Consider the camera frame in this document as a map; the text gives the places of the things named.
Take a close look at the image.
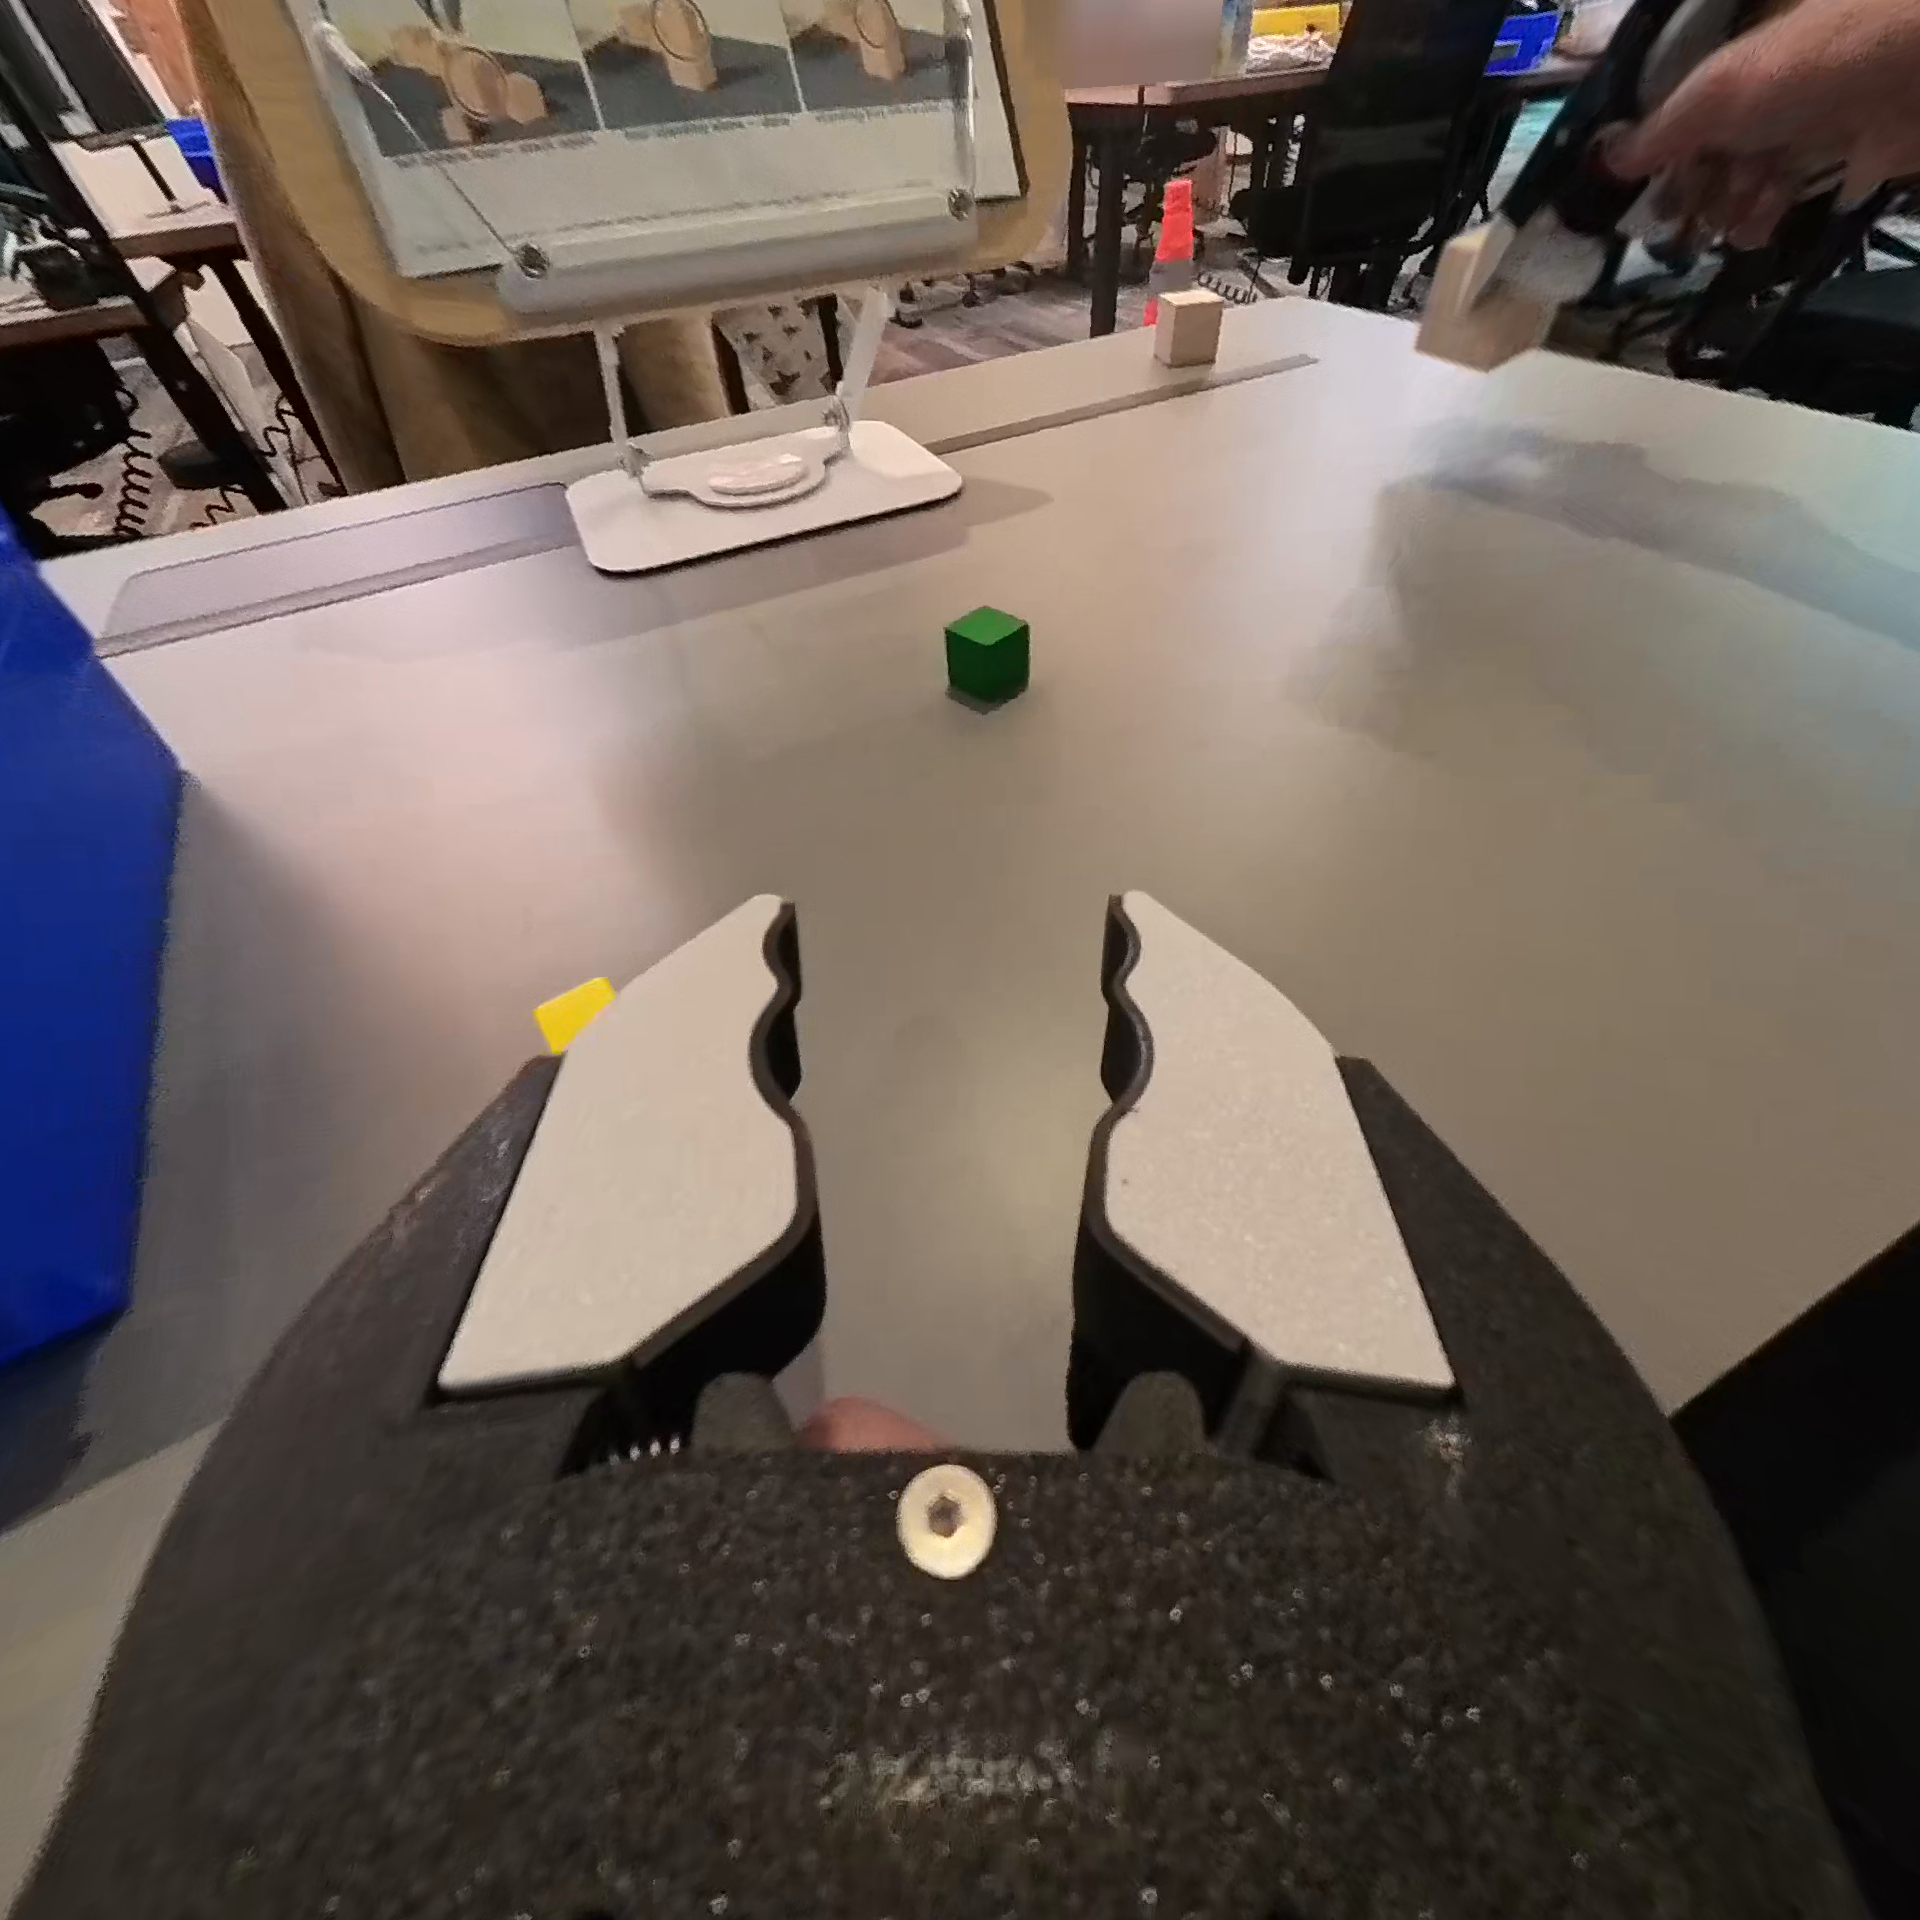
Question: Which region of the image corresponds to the brown side desk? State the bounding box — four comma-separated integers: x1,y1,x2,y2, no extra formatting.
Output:
0,196,340,510

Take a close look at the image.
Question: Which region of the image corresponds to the green wooden cube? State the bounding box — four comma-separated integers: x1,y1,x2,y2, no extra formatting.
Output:
947,606,1030,705

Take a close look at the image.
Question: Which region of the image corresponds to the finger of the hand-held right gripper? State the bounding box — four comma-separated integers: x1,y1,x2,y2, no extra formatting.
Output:
1476,210,1617,325

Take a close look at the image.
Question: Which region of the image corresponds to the blue plastic bin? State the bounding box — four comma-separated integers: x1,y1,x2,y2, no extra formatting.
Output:
0,510,185,1372

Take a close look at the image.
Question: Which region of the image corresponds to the instruction sign on stand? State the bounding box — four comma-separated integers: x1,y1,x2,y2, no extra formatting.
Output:
178,0,1073,494

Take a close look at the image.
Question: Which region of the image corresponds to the dark office desk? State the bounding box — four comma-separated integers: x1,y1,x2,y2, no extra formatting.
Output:
1069,50,1589,338

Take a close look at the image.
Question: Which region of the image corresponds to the white black-patterned cloth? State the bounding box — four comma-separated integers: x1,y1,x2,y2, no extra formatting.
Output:
718,287,840,412

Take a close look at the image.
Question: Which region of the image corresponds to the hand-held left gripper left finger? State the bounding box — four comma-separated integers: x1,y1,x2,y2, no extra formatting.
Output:
433,898,829,1449

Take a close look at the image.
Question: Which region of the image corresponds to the printed instruction sheet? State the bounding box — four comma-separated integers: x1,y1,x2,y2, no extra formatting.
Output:
286,0,1025,277

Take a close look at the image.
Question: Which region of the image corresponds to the grey desk cable cover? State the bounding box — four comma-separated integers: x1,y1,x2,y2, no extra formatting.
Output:
94,356,1322,659

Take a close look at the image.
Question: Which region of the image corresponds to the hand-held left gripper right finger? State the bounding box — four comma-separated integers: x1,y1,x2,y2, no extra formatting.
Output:
1069,888,1460,1449

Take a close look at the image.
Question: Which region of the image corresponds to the person's right hand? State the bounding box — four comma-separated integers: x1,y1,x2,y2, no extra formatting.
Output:
1605,0,1920,247

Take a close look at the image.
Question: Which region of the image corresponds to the large plain wooden cube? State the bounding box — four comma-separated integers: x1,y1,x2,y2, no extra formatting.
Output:
1416,220,1565,375

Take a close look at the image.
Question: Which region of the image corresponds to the black office chair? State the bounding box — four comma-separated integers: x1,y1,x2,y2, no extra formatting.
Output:
1244,0,1520,309

